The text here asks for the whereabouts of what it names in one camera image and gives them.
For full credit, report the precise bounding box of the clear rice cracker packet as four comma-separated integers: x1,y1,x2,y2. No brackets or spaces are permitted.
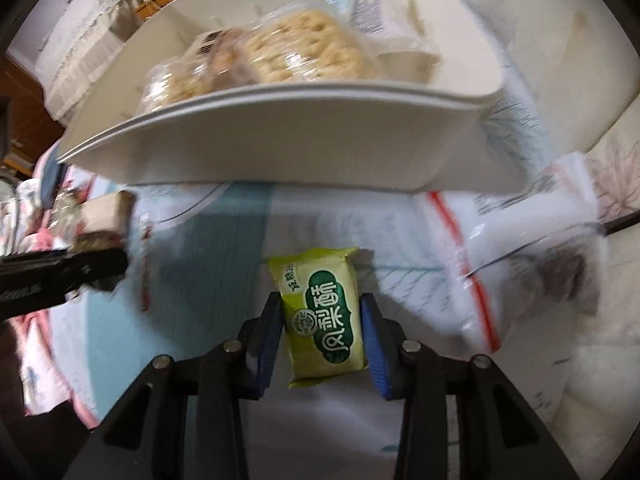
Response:
242,5,386,84

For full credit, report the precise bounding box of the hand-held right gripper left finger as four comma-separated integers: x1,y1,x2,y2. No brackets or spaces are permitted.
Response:
62,291,285,480

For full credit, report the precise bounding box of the tree print bed sheet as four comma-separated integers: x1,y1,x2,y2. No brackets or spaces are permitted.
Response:
20,75,606,480

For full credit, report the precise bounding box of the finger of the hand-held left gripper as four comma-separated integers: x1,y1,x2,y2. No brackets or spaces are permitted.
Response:
52,246,129,294

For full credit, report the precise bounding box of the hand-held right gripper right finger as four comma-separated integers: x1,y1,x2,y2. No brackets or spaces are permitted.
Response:
359,292,581,480

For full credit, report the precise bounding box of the pink floral blanket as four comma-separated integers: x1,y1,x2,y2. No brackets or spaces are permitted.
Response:
0,165,101,428

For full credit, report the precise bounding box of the clear snack packet white label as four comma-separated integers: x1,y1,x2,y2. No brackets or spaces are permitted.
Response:
142,27,261,111

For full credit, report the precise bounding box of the cream padded headboard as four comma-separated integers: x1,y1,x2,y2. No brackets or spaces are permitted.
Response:
440,0,640,171

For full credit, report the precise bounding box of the brown snack packet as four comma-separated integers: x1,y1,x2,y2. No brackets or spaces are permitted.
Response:
75,191,137,252

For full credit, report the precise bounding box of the black cable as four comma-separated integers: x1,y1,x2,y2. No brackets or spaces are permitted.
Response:
600,212,640,237

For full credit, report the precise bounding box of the clear zip bag red stripe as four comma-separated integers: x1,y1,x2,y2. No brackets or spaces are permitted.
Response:
415,152,602,357

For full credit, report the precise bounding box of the orange and white snack bar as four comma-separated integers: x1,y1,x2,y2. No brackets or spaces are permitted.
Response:
346,0,444,84

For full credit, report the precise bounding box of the white plastic bin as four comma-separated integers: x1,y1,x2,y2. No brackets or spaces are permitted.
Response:
55,0,533,194

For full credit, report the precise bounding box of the green snack packet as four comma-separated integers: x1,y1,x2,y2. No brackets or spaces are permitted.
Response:
266,246,371,390

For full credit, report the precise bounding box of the cream floral quilt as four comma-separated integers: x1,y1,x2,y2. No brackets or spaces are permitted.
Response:
545,130,640,466

